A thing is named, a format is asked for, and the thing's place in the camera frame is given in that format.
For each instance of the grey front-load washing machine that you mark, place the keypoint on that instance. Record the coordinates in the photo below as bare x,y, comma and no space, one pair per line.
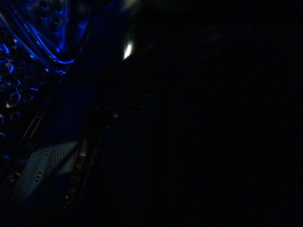
51,53

